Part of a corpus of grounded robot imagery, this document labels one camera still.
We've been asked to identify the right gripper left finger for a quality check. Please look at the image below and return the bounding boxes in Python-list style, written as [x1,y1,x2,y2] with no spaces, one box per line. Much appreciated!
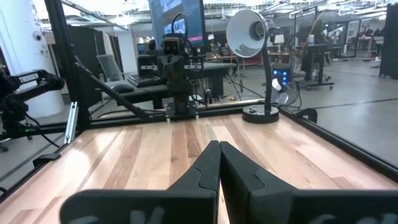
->
[59,139,222,224]

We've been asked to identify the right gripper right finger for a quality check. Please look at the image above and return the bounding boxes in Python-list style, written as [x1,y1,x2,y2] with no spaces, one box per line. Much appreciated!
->
[220,140,398,224]

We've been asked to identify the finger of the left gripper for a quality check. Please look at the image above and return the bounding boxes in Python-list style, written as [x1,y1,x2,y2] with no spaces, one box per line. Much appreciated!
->
[173,55,189,91]
[159,55,175,91]

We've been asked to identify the black keyboard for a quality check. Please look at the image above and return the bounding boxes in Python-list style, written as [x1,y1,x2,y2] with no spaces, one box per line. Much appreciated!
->
[126,73,162,88]

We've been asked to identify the black computer mouse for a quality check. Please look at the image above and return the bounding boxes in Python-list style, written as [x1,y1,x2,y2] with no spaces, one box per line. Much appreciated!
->
[110,83,135,94]

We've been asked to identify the grey mesh office chair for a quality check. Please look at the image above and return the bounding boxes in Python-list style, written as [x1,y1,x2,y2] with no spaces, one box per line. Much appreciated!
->
[95,54,124,83]

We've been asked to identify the grey computer desk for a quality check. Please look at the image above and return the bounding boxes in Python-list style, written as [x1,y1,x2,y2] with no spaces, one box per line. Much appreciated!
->
[101,62,238,110]

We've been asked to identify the black room partition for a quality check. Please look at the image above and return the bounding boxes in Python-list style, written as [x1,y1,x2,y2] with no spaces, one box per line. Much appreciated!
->
[379,2,398,80]
[67,26,109,106]

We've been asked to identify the computer monitor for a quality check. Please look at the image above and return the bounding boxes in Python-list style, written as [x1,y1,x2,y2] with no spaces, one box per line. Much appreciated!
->
[148,0,206,47]

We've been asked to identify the black desk lamp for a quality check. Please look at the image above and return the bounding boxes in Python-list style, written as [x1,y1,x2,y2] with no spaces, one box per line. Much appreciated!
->
[225,9,280,124]

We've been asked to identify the black arched table clamp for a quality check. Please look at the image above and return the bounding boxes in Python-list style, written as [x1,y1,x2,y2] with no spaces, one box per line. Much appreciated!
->
[293,108,318,124]

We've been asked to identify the black computer tower blue lights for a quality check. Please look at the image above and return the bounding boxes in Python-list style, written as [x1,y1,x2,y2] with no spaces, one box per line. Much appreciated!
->
[271,63,294,91]

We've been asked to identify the black background standing desk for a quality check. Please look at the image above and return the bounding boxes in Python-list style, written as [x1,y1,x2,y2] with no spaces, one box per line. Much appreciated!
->
[295,43,336,91]

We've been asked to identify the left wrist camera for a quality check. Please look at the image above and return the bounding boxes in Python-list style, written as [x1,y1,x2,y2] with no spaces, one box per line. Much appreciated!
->
[161,33,187,57]

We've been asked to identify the black aluminium table frame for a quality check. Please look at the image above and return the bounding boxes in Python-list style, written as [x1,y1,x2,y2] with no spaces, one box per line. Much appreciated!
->
[0,0,398,203]

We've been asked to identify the silver aluminium bracket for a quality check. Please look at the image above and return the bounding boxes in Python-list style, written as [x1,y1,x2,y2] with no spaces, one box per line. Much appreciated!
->
[63,101,79,145]

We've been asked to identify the black table edge bracket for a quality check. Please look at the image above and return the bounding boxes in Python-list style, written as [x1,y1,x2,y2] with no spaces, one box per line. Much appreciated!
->
[32,151,62,168]

